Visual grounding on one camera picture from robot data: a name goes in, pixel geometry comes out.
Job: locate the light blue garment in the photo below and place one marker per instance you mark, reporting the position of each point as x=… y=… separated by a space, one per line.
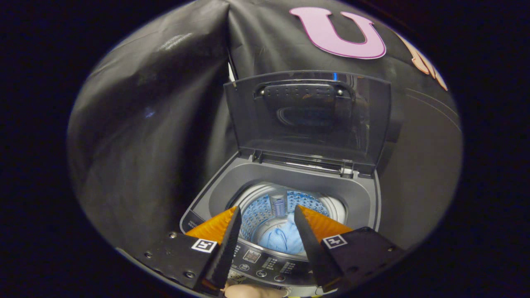
x=283 y=240

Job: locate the black backdrop cloth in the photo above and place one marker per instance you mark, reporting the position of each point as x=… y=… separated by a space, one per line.
x=136 y=145

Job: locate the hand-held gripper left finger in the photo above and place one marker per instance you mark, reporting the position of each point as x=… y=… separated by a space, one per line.
x=225 y=252

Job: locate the grey washing machine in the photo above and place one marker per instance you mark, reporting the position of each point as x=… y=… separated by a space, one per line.
x=356 y=194

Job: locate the dark washing machine lid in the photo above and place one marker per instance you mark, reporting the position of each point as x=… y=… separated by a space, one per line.
x=306 y=132

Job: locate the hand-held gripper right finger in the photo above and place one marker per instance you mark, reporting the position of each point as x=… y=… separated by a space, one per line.
x=312 y=252

